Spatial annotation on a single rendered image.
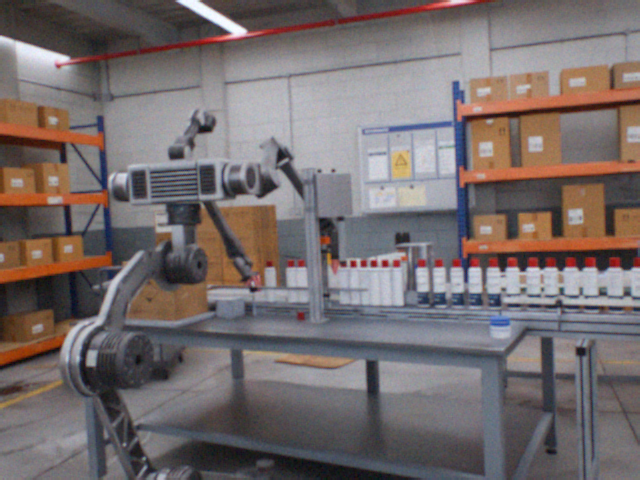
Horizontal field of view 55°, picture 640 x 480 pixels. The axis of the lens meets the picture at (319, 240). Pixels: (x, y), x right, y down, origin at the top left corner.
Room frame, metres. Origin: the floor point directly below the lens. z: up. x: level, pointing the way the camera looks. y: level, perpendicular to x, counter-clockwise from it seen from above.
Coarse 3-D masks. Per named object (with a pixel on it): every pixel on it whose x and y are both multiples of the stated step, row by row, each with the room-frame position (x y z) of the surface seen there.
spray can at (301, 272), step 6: (300, 264) 2.89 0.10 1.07; (300, 270) 2.88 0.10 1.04; (306, 270) 2.89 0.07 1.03; (300, 276) 2.88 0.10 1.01; (306, 276) 2.89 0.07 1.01; (300, 282) 2.88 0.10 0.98; (306, 282) 2.89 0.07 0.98; (300, 294) 2.88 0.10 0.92; (306, 294) 2.89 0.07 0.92; (300, 300) 2.88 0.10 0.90; (306, 300) 2.88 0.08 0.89
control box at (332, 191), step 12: (324, 180) 2.65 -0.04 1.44; (336, 180) 2.68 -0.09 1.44; (348, 180) 2.71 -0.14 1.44; (324, 192) 2.65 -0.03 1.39; (336, 192) 2.68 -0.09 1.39; (348, 192) 2.70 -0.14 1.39; (324, 204) 2.65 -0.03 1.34; (336, 204) 2.68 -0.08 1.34; (348, 204) 2.70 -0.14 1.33; (324, 216) 2.65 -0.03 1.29
